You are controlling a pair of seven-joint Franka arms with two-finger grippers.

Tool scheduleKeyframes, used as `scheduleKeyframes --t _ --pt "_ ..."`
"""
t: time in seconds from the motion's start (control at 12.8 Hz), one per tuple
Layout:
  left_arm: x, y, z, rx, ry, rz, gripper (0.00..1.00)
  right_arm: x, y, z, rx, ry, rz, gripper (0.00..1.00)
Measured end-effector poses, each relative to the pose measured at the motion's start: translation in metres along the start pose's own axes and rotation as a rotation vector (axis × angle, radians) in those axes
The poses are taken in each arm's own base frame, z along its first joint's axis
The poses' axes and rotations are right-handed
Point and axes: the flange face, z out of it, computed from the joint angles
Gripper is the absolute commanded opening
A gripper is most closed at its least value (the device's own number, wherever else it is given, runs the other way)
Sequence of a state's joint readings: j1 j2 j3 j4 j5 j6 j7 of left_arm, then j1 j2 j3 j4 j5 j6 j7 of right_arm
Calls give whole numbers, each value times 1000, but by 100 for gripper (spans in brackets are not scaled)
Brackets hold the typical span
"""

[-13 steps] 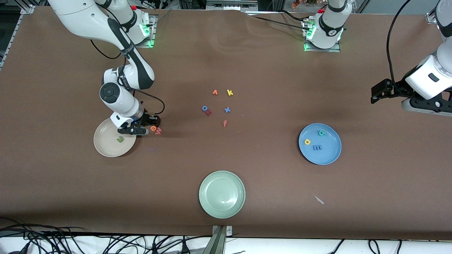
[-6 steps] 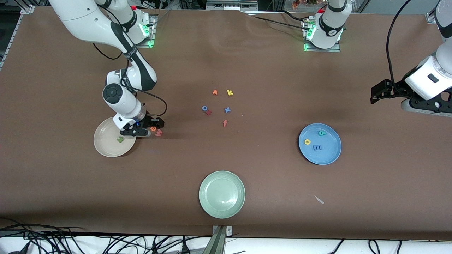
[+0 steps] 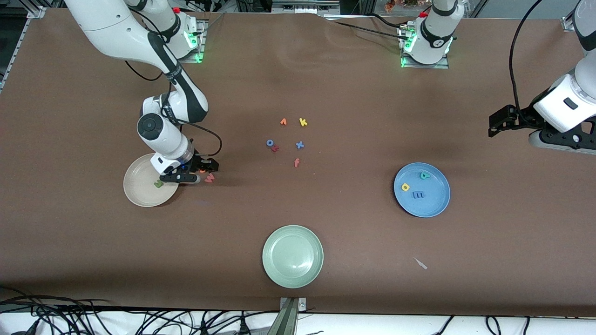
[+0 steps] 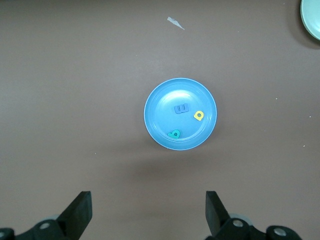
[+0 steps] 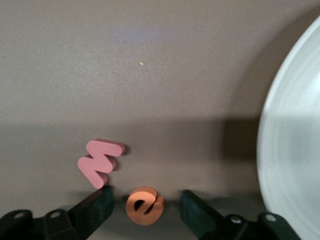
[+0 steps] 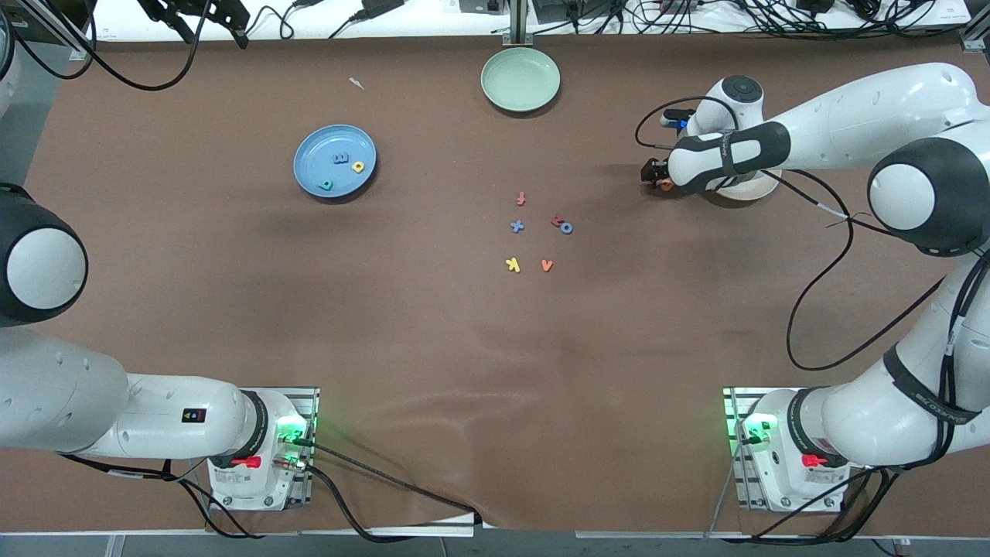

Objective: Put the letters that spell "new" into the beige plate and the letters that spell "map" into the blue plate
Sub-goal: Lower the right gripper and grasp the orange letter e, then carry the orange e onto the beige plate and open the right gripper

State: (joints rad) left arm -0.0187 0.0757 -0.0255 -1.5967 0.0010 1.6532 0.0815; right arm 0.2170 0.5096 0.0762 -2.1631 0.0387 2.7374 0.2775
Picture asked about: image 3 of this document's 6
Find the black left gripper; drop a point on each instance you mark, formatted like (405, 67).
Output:
(523, 116)

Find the brown table cover sheet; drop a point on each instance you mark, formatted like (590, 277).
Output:
(279, 83)

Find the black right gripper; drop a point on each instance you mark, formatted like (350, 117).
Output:
(200, 163)

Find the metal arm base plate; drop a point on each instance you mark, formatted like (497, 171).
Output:
(442, 65)
(201, 32)

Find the blue round plate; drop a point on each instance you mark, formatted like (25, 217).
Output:
(433, 204)

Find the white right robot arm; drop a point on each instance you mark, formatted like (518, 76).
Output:
(116, 28)

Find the pink letter w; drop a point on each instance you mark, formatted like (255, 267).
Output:
(210, 177)

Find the pale green round plate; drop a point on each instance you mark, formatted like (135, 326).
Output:
(293, 257)

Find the aluminium camera post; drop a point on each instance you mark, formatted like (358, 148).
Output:
(289, 321)

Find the beige round plate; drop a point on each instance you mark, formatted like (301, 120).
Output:
(144, 195)

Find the aluminium frame strut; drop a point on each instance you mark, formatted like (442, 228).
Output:
(568, 23)
(18, 46)

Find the small white paper scrap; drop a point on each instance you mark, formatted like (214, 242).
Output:
(420, 264)

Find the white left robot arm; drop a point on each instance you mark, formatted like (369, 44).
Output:
(433, 32)

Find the teal letter b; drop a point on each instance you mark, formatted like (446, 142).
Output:
(424, 176)

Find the silver metal box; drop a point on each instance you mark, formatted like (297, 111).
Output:
(305, 5)

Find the blue letter m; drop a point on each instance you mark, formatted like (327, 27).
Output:
(419, 195)

